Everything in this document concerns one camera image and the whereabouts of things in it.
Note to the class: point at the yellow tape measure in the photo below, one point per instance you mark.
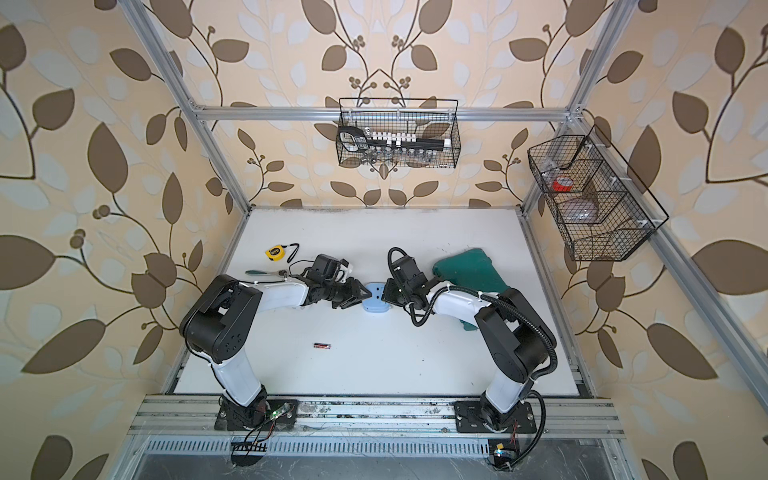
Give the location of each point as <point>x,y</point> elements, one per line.
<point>285,252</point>

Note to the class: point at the light blue alarm clock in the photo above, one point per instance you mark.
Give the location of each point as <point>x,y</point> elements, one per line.
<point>375,304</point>

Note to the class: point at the clear plastic bag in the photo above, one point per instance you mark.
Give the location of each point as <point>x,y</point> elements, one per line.
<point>579,211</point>

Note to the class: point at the green plastic case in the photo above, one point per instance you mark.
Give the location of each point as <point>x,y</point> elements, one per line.
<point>467,273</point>

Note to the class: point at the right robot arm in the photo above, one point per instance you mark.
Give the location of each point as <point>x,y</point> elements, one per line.
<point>521,345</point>

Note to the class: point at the right black wire basket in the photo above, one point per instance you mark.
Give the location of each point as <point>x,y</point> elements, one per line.
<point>629,213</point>

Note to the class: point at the black wire basket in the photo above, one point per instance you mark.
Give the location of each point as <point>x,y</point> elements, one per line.
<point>629,213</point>
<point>398,132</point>

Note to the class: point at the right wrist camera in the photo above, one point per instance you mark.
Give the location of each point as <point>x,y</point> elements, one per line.
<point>406,271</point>

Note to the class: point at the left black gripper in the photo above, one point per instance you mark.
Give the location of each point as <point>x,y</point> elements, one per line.
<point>354,296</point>

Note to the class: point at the back black wire basket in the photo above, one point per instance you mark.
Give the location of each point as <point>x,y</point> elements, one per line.
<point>398,132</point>

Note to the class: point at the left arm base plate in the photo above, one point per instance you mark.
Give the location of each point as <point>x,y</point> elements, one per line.
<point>264,413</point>

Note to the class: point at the teal handled ratchet tool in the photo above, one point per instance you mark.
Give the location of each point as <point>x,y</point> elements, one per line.
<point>258,273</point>

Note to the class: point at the black handled scissors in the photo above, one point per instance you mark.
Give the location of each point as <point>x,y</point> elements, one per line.
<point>357,140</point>

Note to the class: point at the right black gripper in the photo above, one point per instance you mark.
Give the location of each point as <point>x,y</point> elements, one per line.
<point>388,295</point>

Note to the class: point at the aluminium front rail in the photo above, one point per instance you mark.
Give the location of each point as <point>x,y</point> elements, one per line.
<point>566,418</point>

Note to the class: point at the socket bit rail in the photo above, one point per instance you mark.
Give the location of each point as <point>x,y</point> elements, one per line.
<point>413,142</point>

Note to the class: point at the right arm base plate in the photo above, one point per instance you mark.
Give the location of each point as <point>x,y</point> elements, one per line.
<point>477,416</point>

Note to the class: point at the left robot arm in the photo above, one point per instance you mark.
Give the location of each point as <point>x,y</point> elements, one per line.
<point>217,327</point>

